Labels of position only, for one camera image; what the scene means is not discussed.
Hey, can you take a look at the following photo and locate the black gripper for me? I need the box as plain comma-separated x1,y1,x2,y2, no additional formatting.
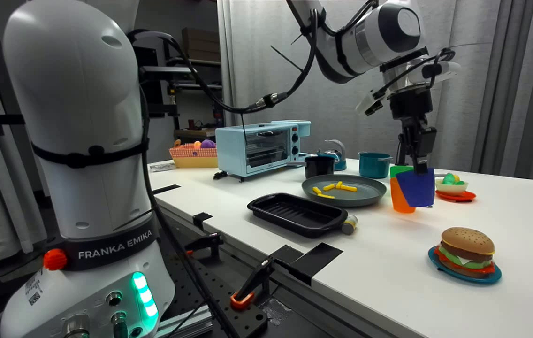
390,86,438,174

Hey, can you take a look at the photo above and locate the blue plastic cup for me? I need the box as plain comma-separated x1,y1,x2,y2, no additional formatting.
393,167,436,210

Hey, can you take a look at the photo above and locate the green plastic cup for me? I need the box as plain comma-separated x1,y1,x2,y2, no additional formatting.
388,163,414,182

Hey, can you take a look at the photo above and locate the orange plastic cup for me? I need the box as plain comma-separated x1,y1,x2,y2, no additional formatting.
388,176,416,215

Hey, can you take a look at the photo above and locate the grey-green round plate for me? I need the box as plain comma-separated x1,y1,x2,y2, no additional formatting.
299,172,388,210

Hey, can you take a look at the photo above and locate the small blue toy plate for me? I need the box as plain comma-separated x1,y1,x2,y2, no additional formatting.
425,244,502,287

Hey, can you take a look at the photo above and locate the teal cooking pot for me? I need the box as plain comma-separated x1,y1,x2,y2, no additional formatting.
356,150,391,180

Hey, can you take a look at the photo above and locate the round bluish glass object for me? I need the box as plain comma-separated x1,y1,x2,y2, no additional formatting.
318,137,346,172

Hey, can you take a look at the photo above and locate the small can yellow label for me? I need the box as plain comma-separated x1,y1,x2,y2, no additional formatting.
339,214,360,234

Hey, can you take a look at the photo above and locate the toy hamburger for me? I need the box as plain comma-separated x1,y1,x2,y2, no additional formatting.
435,225,497,277

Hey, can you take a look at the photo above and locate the black rectangular tray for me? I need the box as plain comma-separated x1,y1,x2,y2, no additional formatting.
245,191,348,238

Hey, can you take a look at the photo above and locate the light blue toaster oven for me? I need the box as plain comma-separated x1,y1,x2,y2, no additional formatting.
213,118,313,182

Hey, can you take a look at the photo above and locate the pink yellow toy basket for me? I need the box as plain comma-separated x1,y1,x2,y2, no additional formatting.
166,138,219,168

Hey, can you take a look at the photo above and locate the dark storage shelf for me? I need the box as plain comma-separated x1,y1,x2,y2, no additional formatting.
132,26,224,146

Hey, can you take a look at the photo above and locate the aluminium extrusion bar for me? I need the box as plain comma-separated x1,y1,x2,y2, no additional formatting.
151,306,215,338

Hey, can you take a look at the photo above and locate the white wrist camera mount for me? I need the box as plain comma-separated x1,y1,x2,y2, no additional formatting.
358,45,459,118

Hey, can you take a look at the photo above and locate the black flat table bracket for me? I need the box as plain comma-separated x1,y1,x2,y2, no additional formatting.
268,242,343,287
147,182,181,199

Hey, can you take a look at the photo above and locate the black clamp orange handle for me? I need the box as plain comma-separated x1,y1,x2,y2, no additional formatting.
174,230,224,262
226,259,275,313

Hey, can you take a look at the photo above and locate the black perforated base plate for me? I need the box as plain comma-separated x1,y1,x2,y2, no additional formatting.
151,202,367,338

